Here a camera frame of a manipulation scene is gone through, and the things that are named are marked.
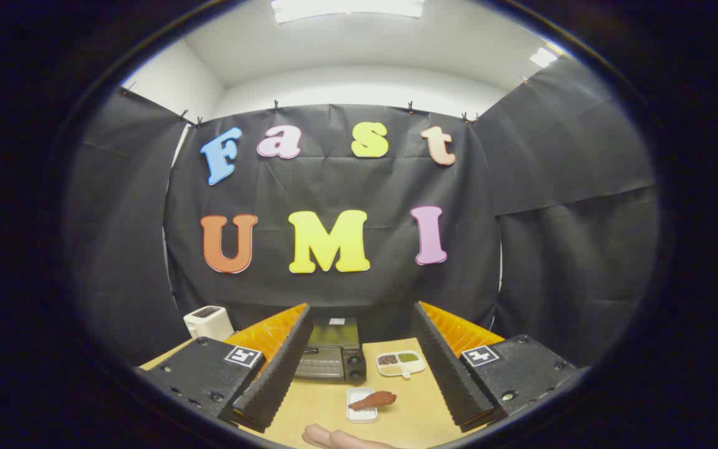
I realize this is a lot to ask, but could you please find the white toaster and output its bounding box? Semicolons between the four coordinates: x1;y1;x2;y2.
183;306;235;342

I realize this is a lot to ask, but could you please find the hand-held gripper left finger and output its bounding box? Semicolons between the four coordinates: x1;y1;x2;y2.
138;303;314;433

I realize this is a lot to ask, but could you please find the white ribbed tray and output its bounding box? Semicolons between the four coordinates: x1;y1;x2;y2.
345;387;380;425

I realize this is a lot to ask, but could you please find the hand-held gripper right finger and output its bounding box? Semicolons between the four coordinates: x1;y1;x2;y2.
413;301;578;433

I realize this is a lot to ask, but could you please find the black toaster oven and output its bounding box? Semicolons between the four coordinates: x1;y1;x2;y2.
294;317;367;384

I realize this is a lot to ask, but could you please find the brown chicken leg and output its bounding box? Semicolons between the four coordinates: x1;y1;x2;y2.
348;391;397;411

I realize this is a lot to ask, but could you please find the white divided grain dish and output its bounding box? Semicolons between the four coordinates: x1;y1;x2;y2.
376;350;427;379

